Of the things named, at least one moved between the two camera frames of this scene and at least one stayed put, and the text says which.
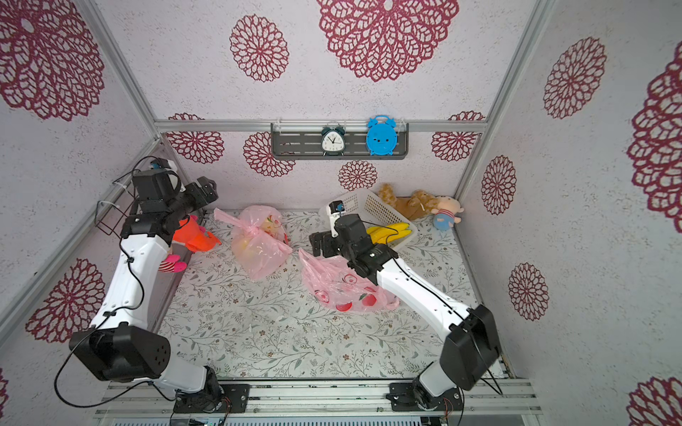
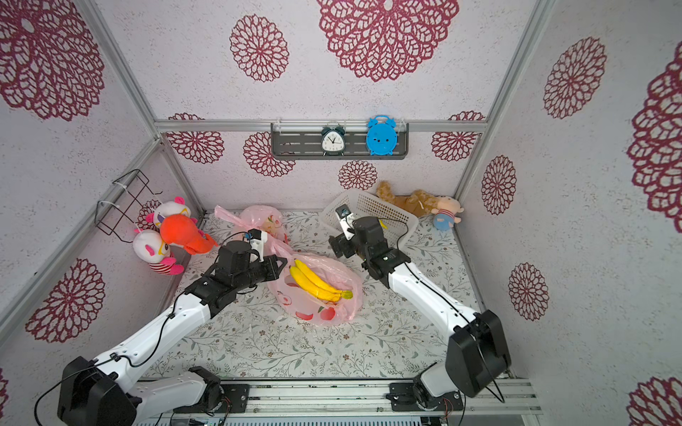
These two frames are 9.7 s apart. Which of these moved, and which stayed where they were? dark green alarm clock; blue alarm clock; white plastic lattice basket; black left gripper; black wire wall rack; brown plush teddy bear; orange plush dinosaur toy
Moved: black left gripper
Stayed: orange plush dinosaur toy; dark green alarm clock; brown plush teddy bear; white plastic lattice basket; black wire wall rack; blue alarm clock
